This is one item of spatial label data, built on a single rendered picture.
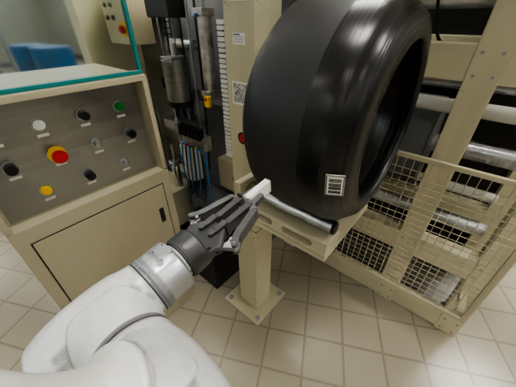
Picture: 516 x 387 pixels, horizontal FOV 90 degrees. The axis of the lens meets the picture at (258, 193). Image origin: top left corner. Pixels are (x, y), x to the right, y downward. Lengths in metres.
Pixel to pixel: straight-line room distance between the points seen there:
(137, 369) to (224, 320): 1.40
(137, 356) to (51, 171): 0.85
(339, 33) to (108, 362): 0.59
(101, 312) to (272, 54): 0.55
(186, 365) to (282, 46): 0.58
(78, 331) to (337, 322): 1.47
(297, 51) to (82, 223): 0.89
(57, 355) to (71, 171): 0.76
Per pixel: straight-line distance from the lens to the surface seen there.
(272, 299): 1.71
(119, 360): 0.29
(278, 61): 0.62
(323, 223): 0.82
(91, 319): 0.39
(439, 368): 1.79
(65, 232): 1.11
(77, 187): 1.10
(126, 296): 0.39
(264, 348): 1.58
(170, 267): 0.41
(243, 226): 0.46
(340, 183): 0.58
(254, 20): 0.88
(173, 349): 0.30
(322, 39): 0.60
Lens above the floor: 1.44
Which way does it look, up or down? 34 degrees down
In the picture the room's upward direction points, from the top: straight up
